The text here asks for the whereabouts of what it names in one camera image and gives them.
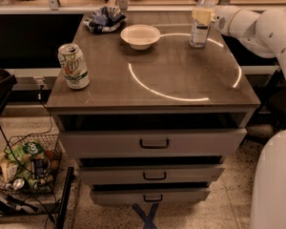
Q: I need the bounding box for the green snack bag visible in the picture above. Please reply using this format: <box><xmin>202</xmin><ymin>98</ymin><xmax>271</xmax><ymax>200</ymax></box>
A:
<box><xmin>5</xmin><ymin>140</ymin><xmax>45</xmax><ymax>180</ymax></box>

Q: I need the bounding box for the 7up soda can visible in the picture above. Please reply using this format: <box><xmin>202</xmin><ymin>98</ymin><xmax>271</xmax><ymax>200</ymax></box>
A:
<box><xmin>58</xmin><ymin>43</ymin><xmax>90</xmax><ymax>90</ymax></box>

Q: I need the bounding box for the wire basket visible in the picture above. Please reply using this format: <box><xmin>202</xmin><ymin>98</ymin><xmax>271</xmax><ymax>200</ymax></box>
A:
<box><xmin>0</xmin><ymin>135</ymin><xmax>62</xmax><ymax>194</ymax></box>

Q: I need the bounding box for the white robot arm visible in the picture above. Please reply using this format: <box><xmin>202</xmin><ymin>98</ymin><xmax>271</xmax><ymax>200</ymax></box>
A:
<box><xmin>192</xmin><ymin>6</ymin><xmax>286</xmax><ymax>229</ymax></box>

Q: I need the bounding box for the black cable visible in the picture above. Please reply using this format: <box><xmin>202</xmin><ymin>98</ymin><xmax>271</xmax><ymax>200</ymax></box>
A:
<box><xmin>0</xmin><ymin>84</ymin><xmax>60</xmax><ymax>226</ymax></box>

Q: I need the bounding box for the clear plastic water bottle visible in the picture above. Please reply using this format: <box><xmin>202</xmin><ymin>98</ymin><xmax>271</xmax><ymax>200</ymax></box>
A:
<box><xmin>190</xmin><ymin>0</ymin><xmax>216</xmax><ymax>48</ymax></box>

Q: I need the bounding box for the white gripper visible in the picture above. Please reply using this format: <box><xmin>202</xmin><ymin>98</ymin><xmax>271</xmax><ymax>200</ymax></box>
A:
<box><xmin>192</xmin><ymin>6</ymin><xmax>240</xmax><ymax>36</ymax></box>

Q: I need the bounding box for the black stand leg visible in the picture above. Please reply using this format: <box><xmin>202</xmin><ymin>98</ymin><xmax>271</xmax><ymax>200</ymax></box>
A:
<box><xmin>55</xmin><ymin>167</ymin><xmax>74</xmax><ymax>229</ymax></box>

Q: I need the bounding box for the black office chair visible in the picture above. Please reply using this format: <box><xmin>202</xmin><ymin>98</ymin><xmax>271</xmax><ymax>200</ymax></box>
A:
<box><xmin>247</xmin><ymin>70</ymin><xmax>286</xmax><ymax>132</ymax></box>

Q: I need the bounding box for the grey drawer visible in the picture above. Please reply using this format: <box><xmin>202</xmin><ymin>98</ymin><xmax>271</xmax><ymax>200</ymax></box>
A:
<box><xmin>80</xmin><ymin>164</ymin><xmax>224</xmax><ymax>185</ymax></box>
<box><xmin>59</xmin><ymin>129</ymin><xmax>246</xmax><ymax>158</ymax></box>
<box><xmin>91</xmin><ymin>188</ymin><xmax>211</xmax><ymax>205</ymax></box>

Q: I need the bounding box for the top grey drawer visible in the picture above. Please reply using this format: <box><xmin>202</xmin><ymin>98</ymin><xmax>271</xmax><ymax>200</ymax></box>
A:
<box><xmin>59</xmin><ymin>129</ymin><xmax>246</xmax><ymax>158</ymax></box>

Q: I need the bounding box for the grey drawer cabinet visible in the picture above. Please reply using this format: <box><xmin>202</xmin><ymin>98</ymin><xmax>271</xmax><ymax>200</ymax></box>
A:
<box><xmin>47</xmin><ymin>12</ymin><xmax>259</xmax><ymax>192</ymax></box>

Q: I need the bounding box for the white bowl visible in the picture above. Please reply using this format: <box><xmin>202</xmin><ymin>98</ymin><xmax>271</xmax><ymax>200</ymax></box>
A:
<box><xmin>120</xmin><ymin>25</ymin><xmax>160</xmax><ymax>51</ymax></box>

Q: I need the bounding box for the bottom grey drawer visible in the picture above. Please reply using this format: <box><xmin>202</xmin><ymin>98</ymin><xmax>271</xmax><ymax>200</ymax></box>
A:
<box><xmin>91</xmin><ymin>188</ymin><xmax>211</xmax><ymax>205</ymax></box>

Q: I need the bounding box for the blue tape cross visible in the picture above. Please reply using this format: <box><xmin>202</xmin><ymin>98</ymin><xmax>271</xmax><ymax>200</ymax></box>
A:
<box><xmin>132</xmin><ymin>203</ymin><xmax>158</xmax><ymax>229</ymax></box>

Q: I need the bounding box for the middle grey drawer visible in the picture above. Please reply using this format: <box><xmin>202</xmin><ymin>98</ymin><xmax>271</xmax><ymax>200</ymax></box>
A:
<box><xmin>80</xmin><ymin>164</ymin><xmax>224</xmax><ymax>185</ymax></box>

